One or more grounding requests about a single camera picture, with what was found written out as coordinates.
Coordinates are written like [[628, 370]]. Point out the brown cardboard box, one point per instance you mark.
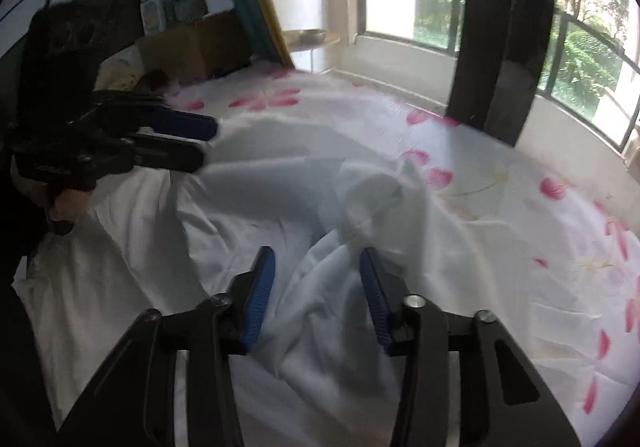
[[200, 47]]

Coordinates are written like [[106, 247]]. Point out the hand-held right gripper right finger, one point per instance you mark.
[[372, 297]]

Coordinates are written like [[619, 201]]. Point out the round side table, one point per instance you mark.
[[310, 34]]

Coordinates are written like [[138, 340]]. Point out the white shirt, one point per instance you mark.
[[310, 187]]

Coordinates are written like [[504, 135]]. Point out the printed small box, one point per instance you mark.
[[170, 7]]

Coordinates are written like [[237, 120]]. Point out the floral bed sheet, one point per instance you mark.
[[500, 207]]

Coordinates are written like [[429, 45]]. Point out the black window frame pillar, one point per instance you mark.
[[500, 27]]

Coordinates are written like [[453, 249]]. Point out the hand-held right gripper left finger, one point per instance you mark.
[[260, 297]]

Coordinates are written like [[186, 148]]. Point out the yellowish pillow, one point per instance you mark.
[[120, 72]]

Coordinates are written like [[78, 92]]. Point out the person's left hand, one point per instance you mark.
[[75, 204]]

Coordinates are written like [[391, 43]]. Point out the balcony railing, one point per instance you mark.
[[361, 2]]

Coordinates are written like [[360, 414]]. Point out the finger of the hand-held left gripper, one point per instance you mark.
[[190, 124], [170, 154]]

